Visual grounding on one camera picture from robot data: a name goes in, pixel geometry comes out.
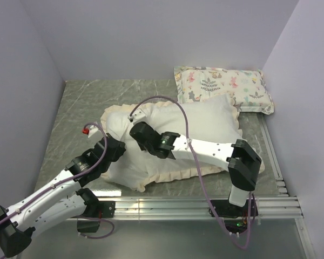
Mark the grey pillowcase with cream ruffle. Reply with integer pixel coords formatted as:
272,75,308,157
100,93,266,193

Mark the white pillow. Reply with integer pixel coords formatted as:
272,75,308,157
100,94,242,192

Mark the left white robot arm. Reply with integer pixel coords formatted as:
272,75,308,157
0,135,126,258

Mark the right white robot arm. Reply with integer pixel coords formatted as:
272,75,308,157
130,122,262,217

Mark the animal print pillow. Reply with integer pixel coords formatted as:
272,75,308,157
174,66,274,115

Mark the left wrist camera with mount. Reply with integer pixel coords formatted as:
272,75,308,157
82,125,103,142

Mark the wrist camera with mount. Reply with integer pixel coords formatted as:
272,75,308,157
82,125,103,142
128,108,147,125

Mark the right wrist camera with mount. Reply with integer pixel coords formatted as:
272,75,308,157
128,108,147,125

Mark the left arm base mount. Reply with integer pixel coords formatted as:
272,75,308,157
75,201,116,240

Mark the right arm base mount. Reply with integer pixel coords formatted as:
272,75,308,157
211,199,248,235

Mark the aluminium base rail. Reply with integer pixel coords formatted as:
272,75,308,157
5,113,314,259

